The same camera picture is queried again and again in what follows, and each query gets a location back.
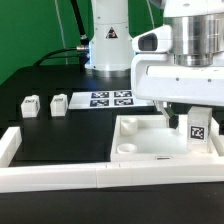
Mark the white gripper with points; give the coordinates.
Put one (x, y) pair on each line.
(153, 77)

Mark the white square tabletop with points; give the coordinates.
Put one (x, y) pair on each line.
(147, 137)

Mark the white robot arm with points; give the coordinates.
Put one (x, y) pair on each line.
(181, 61)

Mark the white marker sheet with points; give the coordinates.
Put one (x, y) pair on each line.
(106, 99)

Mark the white U-shaped fence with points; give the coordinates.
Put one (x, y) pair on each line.
(99, 175)

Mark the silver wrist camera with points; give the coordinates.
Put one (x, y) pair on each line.
(158, 40)

